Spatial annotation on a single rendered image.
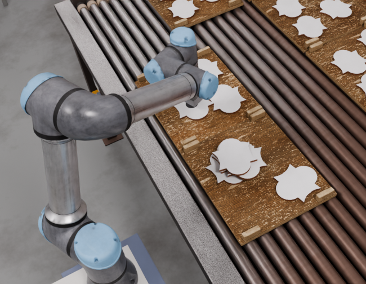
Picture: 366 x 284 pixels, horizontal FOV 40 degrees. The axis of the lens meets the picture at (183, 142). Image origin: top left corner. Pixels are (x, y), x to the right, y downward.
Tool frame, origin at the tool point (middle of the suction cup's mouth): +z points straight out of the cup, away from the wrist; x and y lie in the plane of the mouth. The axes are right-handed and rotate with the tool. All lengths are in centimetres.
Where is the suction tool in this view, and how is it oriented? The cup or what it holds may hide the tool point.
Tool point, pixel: (192, 106)
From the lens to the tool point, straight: 171.1
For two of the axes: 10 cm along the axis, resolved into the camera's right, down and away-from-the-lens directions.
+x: -6.4, 6.4, -4.3
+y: -7.6, -4.5, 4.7
